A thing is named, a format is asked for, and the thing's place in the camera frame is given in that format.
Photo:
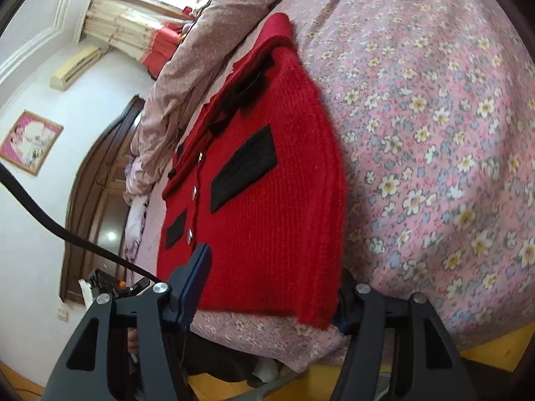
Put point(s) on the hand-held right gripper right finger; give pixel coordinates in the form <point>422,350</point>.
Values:
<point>360,321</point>

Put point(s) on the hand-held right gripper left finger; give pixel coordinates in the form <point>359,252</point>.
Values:
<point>195,284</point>

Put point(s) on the red knit sweater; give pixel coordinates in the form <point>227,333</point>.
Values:
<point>271,217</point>

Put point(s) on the white pillow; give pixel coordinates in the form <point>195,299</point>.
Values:
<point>134,221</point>

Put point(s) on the dark wooden headboard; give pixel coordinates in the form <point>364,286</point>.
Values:
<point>92,200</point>

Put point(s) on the purple cloth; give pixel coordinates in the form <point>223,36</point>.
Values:
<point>130,169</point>

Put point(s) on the pink floral quilt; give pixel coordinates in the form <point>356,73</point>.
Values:
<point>188,71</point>

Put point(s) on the cream and red curtain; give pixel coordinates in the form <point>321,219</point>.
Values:
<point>121,29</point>

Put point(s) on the red box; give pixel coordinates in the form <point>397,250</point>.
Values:
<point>187,9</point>

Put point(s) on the white wall socket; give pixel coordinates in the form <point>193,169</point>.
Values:
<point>63,313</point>

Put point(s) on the framed wall photo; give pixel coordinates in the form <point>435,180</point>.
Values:
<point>29,142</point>

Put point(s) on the cream wall air conditioner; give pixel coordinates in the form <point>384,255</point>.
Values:
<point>75,69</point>

